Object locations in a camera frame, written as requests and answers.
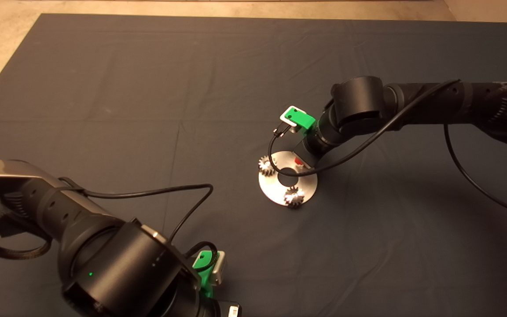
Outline small steel planetary gear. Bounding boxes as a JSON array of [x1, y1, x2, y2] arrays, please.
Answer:
[[284, 187, 305, 209], [258, 156, 277, 177]]

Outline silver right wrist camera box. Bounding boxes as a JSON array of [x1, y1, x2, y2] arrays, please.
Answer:
[[280, 106, 300, 133]]

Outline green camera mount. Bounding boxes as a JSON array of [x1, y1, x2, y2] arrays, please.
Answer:
[[283, 107, 316, 135], [192, 251, 218, 299]]

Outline black left camera cable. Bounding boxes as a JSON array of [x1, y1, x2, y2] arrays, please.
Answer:
[[58, 176, 219, 269]]

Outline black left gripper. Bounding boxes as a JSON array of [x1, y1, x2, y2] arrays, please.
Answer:
[[198, 297, 242, 317]]

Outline green left camera mount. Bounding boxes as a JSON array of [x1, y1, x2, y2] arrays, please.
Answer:
[[192, 251, 218, 299]]

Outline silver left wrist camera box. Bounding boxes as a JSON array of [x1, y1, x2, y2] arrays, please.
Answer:
[[209, 251, 228, 285]]

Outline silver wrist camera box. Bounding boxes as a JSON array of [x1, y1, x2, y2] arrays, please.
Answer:
[[209, 251, 228, 285], [280, 106, 300, 133]]

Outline dark grey table cloth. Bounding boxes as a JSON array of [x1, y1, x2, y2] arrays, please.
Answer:
[[0, 13, 507, 317]]

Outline round metal carrier plate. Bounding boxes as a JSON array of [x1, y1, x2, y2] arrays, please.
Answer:
[[258, 151, 319, 207]]

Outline green right camera mount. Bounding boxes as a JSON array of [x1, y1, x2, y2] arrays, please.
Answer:
[[283, 107, 316, 135]]

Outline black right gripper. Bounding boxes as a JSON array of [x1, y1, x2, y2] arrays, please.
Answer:
[[293, 132, 338, 169]]

